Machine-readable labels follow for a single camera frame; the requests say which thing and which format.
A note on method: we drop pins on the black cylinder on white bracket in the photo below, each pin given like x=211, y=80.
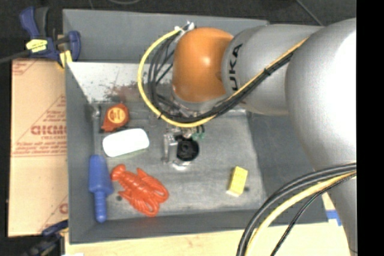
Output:
x=187, y=148

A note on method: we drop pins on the white oval computer mouse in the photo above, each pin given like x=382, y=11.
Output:
x=126, y=142

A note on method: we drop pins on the red toy lobster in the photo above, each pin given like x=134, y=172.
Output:
x=141, y=189

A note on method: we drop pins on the orange tape measure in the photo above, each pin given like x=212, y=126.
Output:
x=115, y=117

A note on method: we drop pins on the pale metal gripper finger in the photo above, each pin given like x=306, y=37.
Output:
x=181, y=165
x=169, y=148

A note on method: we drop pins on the grey metal bin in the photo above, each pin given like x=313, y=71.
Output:
x=198, y=189

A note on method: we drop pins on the blue ribbed cone toy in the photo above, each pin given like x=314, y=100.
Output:
x=98, y=180

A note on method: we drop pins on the yellow rectangular block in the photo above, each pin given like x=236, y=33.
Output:
x=237, y=180

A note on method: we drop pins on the brown cardboard board red print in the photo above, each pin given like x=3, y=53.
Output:
x=36, y=165

